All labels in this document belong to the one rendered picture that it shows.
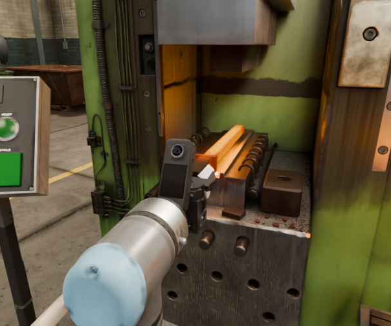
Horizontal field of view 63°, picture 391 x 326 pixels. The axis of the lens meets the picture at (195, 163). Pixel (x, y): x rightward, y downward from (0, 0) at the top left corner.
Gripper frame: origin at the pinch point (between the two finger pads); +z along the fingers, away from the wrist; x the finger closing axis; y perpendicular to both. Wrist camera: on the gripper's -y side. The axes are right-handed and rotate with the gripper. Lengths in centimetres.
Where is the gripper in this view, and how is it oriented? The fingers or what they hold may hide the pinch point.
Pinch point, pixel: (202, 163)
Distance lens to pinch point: 64.6
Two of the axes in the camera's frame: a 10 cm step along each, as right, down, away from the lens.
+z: 3.2, -3.4, 8.8
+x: 9.5, 1.2, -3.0
